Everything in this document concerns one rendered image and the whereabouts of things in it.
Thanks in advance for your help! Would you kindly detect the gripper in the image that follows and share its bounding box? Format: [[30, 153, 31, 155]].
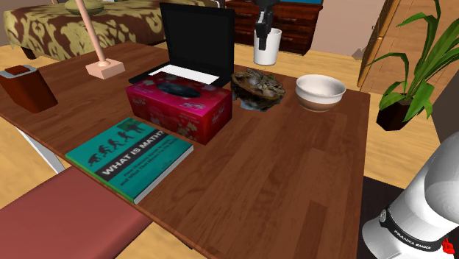
[[255, 0, 279, 52]]

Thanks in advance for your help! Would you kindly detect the white cup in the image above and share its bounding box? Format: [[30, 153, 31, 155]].
[[252, 27, 282, 67]]

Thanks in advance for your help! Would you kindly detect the dark wooden dresser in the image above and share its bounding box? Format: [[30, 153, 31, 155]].
[[224, 0, 324, 57]]

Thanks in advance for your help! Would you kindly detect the brown shell-shaped dish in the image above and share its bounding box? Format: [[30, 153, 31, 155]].
[[230, 67, 287, 113]]

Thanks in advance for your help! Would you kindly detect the black open laptop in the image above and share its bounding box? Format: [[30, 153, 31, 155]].
[[128, 2, 236, 89]]

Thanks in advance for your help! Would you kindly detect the white and brown bowl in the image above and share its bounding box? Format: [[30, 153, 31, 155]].
[[295, 74, 347, 113]]

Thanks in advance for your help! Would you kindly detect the pink tissue box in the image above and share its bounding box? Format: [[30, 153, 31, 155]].
[[124, 71, 233, 146]]

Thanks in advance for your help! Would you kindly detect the wooden door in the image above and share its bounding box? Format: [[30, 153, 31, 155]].
[[356, 0, 402, 89]]

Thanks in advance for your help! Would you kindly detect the brown wooden desk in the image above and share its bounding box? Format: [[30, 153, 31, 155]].
[[0, 40, 371, 259]]

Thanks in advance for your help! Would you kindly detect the green plant in dark pot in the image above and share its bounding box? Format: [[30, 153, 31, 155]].
[[366, 0, 459, 132]]

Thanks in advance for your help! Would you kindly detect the pink desk lamp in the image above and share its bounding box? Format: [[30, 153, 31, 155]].
[[73, 0, 127, 80]]

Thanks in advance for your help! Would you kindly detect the olive green pillow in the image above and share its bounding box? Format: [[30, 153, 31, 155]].
[[64, 0, 105, 16]]

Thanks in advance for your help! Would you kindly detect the teal book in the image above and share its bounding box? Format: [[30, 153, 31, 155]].
[[65, 116, 194, 205]]

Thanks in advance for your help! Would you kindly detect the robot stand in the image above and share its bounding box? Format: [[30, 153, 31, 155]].
[[356, 175, 406, 259]]

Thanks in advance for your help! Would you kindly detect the bed with brown patterned cover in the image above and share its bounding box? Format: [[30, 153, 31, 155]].
[[2, 0, 216, 62]]

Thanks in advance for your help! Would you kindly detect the red-brown bin with grey rim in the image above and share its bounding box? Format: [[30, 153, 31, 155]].
[[0, 65, 59, 114]]

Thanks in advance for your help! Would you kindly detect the red bench seat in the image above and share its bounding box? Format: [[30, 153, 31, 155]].
[[0, 166, 154, 259]]

